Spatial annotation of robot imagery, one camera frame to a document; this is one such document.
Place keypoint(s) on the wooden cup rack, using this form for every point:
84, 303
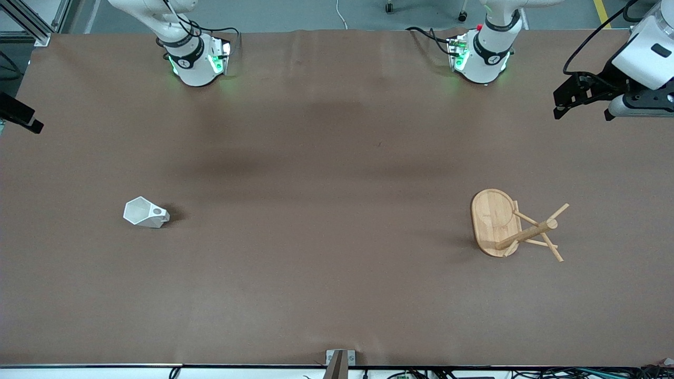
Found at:
492, 221

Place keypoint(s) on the aluminium profile frame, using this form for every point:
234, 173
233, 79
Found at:
39, 37

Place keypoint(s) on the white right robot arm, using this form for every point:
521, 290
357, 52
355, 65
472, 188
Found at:
195, 66

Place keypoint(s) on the white faceted cup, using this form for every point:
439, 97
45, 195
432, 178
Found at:
138, 211

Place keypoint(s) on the brown table cover mat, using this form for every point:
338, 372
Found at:
337, 210

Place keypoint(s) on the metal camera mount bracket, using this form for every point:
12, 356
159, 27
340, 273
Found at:
337, 366

